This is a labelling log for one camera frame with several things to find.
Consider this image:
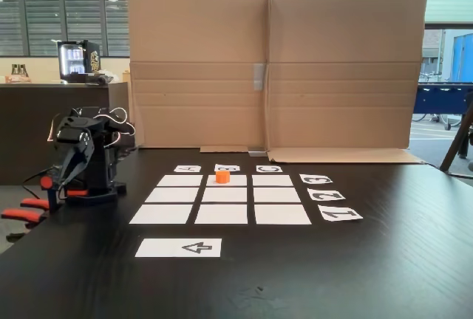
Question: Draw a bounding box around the paper sheet number 1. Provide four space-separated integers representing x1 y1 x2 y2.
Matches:
316 207 364 222

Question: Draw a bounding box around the dark wooden leg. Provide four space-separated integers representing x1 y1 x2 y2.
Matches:
438 92 473 180

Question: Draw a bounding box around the dark counter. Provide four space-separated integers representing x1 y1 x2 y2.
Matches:
0 82 130 186

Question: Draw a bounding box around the black and red clamp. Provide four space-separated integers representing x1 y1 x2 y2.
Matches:
0 175 92 224

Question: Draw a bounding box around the large brown cardboard screen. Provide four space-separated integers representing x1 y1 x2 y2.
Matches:
126 0 429 165

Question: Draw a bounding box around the paper sheet with arrow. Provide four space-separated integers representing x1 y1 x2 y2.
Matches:
134 237 223 259

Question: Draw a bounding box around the white paper grid sheet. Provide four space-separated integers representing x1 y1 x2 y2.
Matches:
128 174 312 226

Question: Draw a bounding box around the paper sheet number 3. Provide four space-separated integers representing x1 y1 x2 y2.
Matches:
298 173 333 185

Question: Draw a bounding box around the paper sheet number 2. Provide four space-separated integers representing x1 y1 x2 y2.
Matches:
306 187 347 202

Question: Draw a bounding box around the blue container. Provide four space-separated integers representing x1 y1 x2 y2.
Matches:
452 32 473 83

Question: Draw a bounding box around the black mini fridge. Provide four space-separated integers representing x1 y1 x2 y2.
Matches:
57 40 101 84

